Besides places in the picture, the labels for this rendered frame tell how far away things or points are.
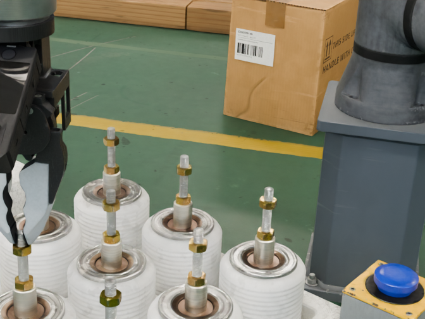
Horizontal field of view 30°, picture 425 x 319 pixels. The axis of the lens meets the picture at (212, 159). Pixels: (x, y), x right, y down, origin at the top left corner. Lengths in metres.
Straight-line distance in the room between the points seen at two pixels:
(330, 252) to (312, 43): 0.67
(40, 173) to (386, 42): 0.59
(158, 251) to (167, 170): 0.74
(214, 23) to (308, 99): 0.86
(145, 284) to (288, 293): 0.15
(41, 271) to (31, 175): 0.23
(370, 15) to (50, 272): 0.56
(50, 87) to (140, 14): 1.99
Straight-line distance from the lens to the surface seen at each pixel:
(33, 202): 0.73
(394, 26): 1.12
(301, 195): 1.59
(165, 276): 0.94
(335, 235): 1.23
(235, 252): 0.89
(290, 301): 0.88
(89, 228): 1.00
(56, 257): 0.92
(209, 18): 2.63
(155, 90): 2.10
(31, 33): 0.67
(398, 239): 1.23
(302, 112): 1.86
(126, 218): 0.99
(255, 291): 0.85
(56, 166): 0.71
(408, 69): 1.15
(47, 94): 0.70
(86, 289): 0.85
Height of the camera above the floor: 0.72
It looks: 25 degrees down
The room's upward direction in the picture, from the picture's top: 3 degrees clockwise
